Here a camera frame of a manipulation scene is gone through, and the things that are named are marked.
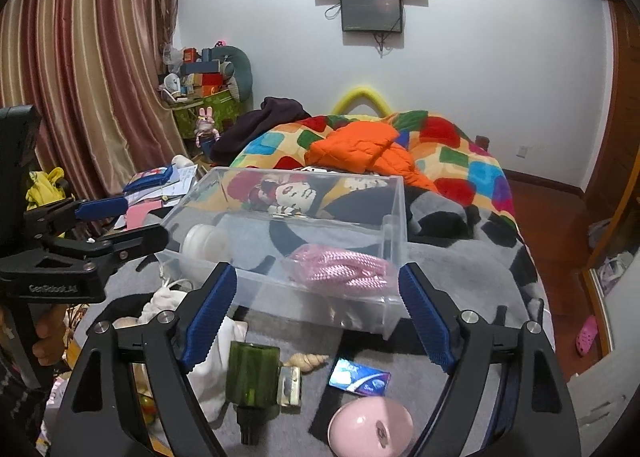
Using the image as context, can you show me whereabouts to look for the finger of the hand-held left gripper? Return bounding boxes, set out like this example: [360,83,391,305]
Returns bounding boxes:
[35,224,171,274]
[22,196,130,238]

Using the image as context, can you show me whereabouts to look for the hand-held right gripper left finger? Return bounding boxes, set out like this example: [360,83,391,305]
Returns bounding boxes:
[50,261,238,457]

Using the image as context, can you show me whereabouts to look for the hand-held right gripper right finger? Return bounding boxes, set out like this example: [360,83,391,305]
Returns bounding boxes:
[397,261,583,457]

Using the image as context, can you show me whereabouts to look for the white drawstring pouch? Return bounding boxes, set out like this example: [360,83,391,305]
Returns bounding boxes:
[137,282,249,423]

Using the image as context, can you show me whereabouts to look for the round cream plastic tub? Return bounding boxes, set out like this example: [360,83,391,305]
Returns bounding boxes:
[182,224,232,259]

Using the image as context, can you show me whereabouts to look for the green glass bottle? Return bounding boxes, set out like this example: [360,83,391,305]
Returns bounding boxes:
[225,342,282,445]

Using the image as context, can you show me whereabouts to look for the blue packet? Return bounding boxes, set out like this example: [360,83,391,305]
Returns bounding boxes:
[329,358,392,397]

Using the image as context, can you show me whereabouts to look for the pink braided rope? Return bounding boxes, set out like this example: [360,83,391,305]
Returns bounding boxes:
[285,244,401,299]

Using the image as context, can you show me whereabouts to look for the clear plastic storage box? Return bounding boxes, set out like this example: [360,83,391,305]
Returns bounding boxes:
[155,166,408,340]

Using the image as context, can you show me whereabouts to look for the person's left hand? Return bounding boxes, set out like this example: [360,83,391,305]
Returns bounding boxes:
[30,304,69,368]

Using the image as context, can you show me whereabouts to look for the pink envelope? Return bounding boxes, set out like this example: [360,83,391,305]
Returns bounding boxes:
[125,204,169,231]

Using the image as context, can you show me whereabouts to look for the yellow cloth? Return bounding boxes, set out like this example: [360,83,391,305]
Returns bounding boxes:
[25,168,69,210]

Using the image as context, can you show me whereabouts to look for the blue case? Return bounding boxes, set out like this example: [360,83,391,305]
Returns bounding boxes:
[122,164,176,192]

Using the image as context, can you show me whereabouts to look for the pile of papers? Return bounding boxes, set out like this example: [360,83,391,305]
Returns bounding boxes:
[112,164,201,233]

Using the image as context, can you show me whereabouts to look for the small metal tin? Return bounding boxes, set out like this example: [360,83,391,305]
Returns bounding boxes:
[279,364,304,410]

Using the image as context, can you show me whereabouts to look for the tan conch shell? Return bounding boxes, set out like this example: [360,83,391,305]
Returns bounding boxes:
[285,353,331,372]

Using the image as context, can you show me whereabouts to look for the striped pink curtain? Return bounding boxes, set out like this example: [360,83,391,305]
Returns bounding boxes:
[0,0,197,202]

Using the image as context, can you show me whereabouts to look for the pink round device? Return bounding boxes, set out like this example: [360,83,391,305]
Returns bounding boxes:
[327,398,415,457]

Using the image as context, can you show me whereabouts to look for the pink rabbit toy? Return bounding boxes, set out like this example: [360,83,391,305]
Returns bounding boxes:
[195,107,222,148]

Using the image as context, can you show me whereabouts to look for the small white fan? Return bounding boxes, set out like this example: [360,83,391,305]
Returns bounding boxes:
[159,73,184,100]

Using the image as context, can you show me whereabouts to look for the green storage box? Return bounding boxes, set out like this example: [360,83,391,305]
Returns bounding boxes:
[170,89,242,138]

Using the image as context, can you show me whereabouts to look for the colourful checked quilt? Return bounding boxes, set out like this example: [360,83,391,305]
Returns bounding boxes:
[230,109,532,250]

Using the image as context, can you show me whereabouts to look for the pink slipper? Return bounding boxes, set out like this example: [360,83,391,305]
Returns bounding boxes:
[575,315,600,357]

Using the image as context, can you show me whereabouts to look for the dark purple cloth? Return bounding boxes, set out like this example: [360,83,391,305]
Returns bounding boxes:
[210,97,313,164]

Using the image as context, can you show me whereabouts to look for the orange puffer jacket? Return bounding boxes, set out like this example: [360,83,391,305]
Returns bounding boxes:
[304,122,441,192]

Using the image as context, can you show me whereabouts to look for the grey green neck pillow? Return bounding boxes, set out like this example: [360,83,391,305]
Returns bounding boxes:
[210,44,257,104]

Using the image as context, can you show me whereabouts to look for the white shoes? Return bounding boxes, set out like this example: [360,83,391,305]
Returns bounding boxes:
[597,249,636,295]

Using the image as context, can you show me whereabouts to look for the yellow foam tube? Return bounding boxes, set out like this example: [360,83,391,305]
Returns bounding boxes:
[332,85,393,116]

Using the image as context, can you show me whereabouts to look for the orange cord with marble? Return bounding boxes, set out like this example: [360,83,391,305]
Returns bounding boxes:
[136,384,157,430]

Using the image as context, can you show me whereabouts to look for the small black wall monitor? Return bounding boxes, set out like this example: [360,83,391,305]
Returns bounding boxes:
[340,0,405,34]

